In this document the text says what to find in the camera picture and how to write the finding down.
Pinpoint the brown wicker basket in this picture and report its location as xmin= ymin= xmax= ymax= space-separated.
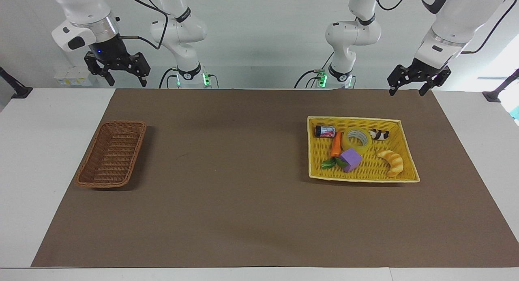
xmin=75 ymin=120 xmax=148 ymax=189

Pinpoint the purple cube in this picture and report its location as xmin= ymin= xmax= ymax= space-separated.
xmin=339 ymin=148 xmax=363 ymax=174

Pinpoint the toy croissant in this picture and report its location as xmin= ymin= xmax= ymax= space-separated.
xmin=377 ymin=149 xmax=404 ymax=178

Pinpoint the yellow woven basket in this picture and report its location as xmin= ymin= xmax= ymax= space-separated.
xmin=307 ymin=116 xmax=421 ymax=184

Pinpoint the orange toy carrot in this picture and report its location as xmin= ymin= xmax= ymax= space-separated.
xmin=321 ymin=131 xmax=349 ymax=170

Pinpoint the black stand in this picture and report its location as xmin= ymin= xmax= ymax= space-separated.
xmin=0 ymin=66 xmax=33 ymax=99
xmin=482 ymin=69 xmax=519 ymax=103

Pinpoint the clear tape roll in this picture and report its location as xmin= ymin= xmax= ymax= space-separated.
xmin=341 ymin=128 xmax=373 ymax=154

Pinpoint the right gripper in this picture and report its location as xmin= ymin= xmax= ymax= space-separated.
xmin=84 ymin=34 xmax=152 ymax=88

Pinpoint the white wall box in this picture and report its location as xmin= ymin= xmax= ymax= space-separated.
xmin=54 ymin=68 xmax=93 ymax=86

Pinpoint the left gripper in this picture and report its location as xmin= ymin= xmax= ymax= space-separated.
xmin=387 ymin=58 xmax=452 ymax=97

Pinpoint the black cable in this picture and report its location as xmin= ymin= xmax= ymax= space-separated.
xmin=112 ymin=0 xmax=169 ymax=51
xmin=158 ymin=67 xmax=180 ymax=89
xmin=294 ymin=69 xmax=326 ymax=89
xmin=461 ymin=0 xmax=519 ymax=55
xmin=374 ymin=0 xmax=412 ymax=11

